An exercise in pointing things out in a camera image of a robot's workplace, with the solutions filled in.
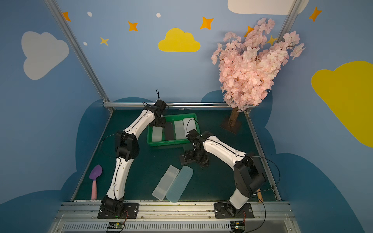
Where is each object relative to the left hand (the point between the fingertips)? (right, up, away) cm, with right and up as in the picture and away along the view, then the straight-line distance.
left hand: (159, 122), depth 103 cm
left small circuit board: (-15, -52, -31) cm, 63 cm away
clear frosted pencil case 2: (0, -8, -5) cm, 9 cm away
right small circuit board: (+47, -54, -30) cm, 77 cm away
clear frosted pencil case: (+15, -5, +5) cm, 17 cm away
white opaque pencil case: (+22, -2, +8) cm, 24 cm away
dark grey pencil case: (+19, -22, -27) cm, 39 cm away
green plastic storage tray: (+8, +4, +13) cm, 16 cm away
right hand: (+24, -24, -19) cm, 39 cm away
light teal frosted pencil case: (+17, -36, -19) cm, 44 cm away
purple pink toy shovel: (-35, -31, -17) cm, 50 cm away
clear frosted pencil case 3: (+8, -36, -19) cm, 41 cm away
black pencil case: (+7, -6, +4) cm, 10 cm away
